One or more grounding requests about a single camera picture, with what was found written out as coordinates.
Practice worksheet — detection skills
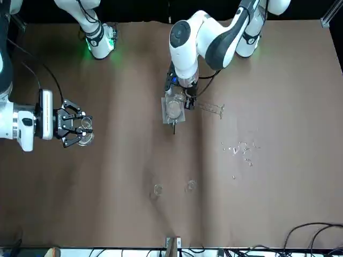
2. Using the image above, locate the black looped cable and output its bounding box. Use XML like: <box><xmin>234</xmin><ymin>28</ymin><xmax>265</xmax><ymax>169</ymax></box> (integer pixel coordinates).
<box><xmin>284</xmin><ymin>222</ymin><xmax>343</xmax><ymax>252</ymax></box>

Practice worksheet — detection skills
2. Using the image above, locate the clear glass conical flask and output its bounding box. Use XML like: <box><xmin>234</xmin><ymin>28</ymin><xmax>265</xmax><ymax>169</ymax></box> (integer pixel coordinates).
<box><xmin>79</xmin><ymin>116</ymin><xmax>96</xmax><ymax>147</ymax></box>

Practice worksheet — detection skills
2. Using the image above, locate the aluminium frame rail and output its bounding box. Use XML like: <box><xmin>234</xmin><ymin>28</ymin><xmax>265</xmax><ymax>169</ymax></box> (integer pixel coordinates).
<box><xmin>320</xmin><ymin>6</ymin><xmax>337</xmax><ymax>28</ymax></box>

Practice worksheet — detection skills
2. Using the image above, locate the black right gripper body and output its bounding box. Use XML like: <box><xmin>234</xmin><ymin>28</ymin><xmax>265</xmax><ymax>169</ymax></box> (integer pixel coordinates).
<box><xmin>52</xmin><ymin>108</ymin><xmax>71</xmax><ymax>140</ymax></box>

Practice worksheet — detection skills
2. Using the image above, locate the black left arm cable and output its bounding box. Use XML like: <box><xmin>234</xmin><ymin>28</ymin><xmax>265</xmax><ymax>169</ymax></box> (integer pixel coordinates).
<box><xmin>196</xmin><ymin>68</ymin><xmax>223</xmax><ymax>99</ymax></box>

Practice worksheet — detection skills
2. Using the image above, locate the aluminium camera post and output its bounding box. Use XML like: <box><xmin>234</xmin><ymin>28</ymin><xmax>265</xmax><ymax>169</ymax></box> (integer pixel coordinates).
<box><xmin>165</xmin><ymin>236</ymin><xmax>182</xmax><ymax>257</ymax></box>

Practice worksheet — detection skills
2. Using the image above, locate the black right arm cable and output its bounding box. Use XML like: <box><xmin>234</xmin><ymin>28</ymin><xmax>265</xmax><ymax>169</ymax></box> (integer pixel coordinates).
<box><xmin>6</xmin><ymin>39</ymin><xmax>65</xmax><ymax>108</ymax></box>

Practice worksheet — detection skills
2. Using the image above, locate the clear glass beaker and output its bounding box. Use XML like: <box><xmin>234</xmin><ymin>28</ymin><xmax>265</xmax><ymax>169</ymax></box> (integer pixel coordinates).
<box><xmin>164</xmin><ymin>90</ymin><xmax>185</xmax><ymax>120</ymax></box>

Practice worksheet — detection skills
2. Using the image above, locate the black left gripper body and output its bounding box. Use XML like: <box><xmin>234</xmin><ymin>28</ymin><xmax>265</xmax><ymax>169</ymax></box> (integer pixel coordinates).
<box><xmin>183</xmin><ymin>82</ymin><xmax>199</xmax><ymax>101</ymax></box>

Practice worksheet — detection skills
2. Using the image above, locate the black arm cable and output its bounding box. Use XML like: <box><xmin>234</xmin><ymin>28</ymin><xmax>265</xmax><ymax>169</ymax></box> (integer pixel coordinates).
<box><xmin>6</xmin><ymin>39</ymin><xmax>65</xmax><ymax>108</ymax></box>
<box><xmin>196</xmin><ymin>68</ymin><xmax>223</xmax><ymax>99</ymax></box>

